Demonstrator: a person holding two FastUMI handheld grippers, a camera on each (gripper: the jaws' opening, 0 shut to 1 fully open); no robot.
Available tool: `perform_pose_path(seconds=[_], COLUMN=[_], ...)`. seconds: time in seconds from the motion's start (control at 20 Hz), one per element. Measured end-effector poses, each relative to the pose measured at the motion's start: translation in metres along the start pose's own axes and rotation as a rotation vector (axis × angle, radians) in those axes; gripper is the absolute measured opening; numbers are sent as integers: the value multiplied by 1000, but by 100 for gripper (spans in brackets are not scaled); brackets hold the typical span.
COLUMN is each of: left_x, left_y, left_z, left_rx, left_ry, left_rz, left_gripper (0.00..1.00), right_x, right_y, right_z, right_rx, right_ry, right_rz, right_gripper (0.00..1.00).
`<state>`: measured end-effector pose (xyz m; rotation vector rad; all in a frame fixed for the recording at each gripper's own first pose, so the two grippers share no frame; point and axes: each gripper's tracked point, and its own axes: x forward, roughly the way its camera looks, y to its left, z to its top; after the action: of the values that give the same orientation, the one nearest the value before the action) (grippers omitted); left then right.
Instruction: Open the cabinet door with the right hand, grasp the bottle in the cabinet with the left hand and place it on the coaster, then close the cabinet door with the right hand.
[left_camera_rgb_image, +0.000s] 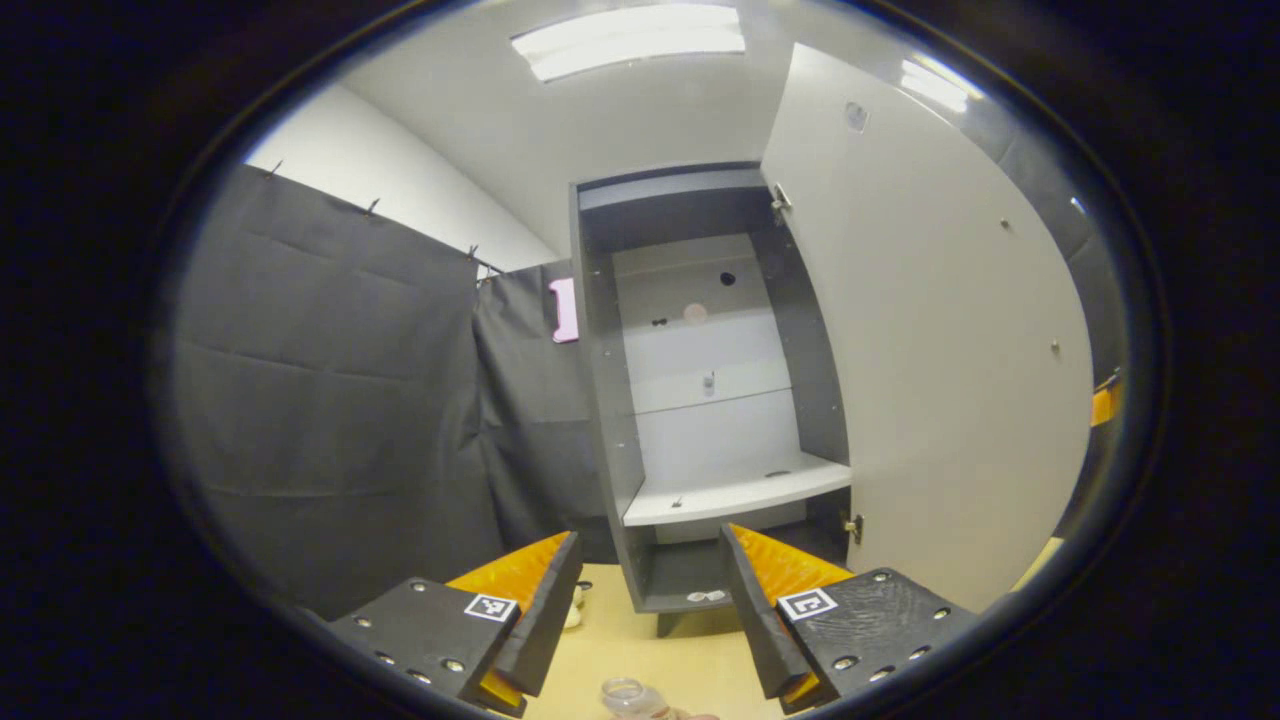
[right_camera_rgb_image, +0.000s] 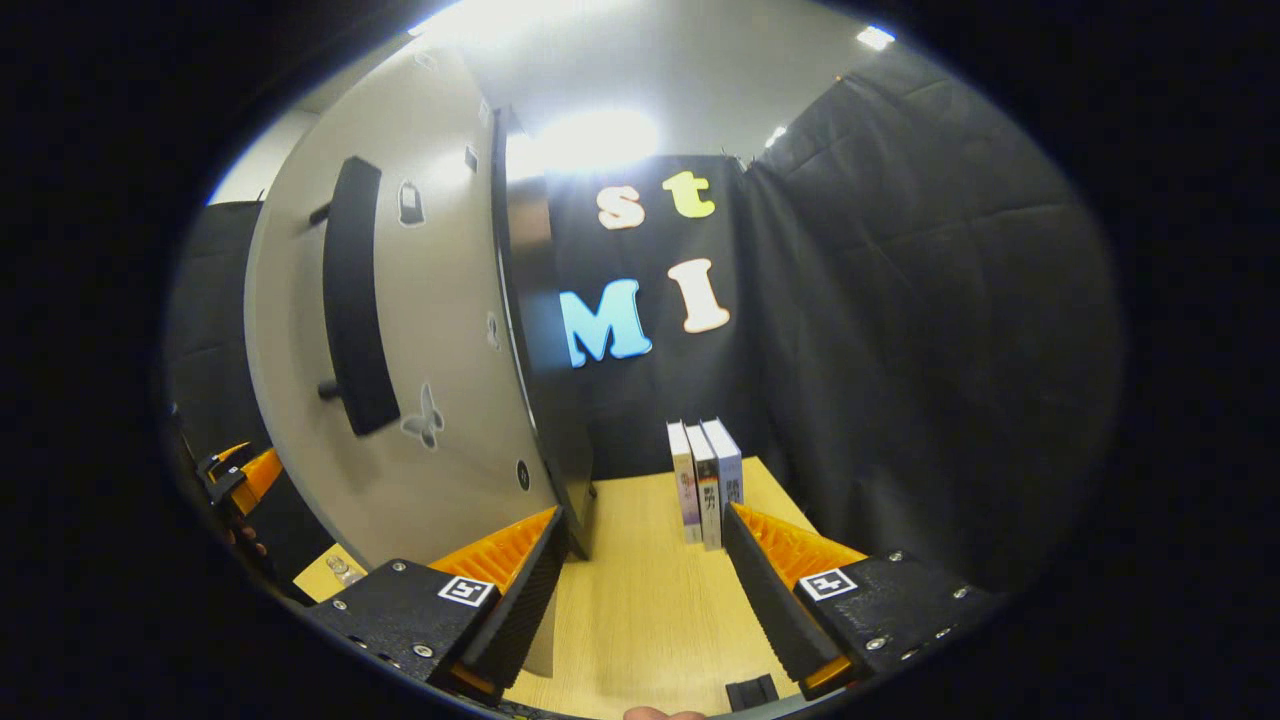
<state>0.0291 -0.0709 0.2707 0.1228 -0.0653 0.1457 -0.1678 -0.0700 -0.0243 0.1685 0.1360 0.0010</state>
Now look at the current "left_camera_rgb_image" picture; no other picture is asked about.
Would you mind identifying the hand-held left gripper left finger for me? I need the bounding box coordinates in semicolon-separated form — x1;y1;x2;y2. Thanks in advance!
330;530;584;717

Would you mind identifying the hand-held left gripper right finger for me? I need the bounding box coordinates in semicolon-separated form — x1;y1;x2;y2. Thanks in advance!
720;522;981;713

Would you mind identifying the clear plastic bottle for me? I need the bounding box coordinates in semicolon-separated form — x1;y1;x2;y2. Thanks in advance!
600;677;691;720

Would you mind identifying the beige cabinet door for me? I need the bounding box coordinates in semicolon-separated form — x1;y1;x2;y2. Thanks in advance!
760;42;1096;613

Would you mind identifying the grey cabinet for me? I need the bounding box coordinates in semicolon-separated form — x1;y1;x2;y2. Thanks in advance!
570;160;866;638

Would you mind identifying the white cabinet shelf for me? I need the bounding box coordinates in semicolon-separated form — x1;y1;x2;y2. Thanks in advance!
622;452;853;528

